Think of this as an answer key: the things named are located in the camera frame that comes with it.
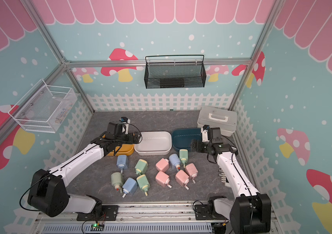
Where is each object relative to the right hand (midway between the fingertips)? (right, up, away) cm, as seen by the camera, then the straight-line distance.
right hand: (198, 144), depth 84 cm
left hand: (-37, +4, +2) cm, 38 cm away
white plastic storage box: (-26, -1, +13) cm, 29 cm away
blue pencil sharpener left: (-44, -11, +1) cm, 45 cm away
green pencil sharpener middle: (-33, -13, -1) cm, 35 cm away
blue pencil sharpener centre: (-14, -10, +1) cm, 17 cm away
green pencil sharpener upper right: (-8, -7, +3) cm, 11 cm away
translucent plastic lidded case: (+22, +15, +15) cm, 31 cm away
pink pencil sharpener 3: (-20, -18, -5) cm, 28 cm away
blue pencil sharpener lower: (-37, -21, -7) cm, 43 cm away
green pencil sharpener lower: (-30, -20, -7) cm, 37 cm away
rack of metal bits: (+15, -18, +3) cm, 24 cm away
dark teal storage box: (-8, +2, +19) cm, 21 cm away
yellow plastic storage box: (-44, -4, +5) cm, 44 cm away
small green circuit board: (-53, -40, -11) cm, 67 cm away
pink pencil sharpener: (-21, -12, +1) cm, 24 cm away
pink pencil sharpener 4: (-10, -18, -4) cm, 21 cm away
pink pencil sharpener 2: (-4, -14, -2) cm, 15 cm away
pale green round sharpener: (-45, -18, -6) cm, 49 cm away
